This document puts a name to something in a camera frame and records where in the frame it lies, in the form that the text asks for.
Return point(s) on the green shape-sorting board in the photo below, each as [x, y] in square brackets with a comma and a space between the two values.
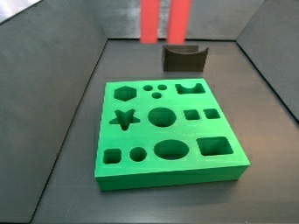
[164, 136]

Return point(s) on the red double-square block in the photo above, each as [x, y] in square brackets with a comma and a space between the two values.
[178, 21]

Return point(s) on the black curved holder stand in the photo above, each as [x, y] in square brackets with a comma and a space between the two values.
[184, 58]

